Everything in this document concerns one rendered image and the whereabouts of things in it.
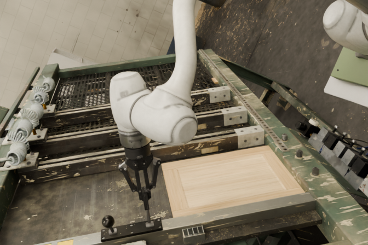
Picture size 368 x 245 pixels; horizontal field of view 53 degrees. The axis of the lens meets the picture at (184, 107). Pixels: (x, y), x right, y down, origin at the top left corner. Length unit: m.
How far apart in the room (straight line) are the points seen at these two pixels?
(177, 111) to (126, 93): 0.18
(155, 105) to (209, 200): 0.61
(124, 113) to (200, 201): 0.56
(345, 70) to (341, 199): 0.55
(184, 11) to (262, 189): 0.75
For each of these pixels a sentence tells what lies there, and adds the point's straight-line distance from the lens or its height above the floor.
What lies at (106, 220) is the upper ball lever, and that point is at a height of 1.55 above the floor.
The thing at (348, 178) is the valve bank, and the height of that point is 0.74.
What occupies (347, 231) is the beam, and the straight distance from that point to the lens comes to 1.26.
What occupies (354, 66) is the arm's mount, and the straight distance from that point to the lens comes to 1.62.
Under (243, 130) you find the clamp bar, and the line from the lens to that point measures 1.70.
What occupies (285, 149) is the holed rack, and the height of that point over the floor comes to 0.88.
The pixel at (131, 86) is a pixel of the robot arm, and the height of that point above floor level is 1.64.
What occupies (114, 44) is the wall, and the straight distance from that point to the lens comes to 6.59.
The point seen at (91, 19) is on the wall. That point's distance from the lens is 6.56.
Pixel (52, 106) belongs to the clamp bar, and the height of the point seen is 1.81.
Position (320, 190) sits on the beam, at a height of 0.88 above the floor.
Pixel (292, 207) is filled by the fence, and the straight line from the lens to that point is 1.35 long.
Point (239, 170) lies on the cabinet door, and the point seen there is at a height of 1.05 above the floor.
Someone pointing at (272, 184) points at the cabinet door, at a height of 0.96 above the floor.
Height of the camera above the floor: 1.81
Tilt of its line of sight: 19 degrees down
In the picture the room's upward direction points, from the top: 69 degrees counter-clockwise
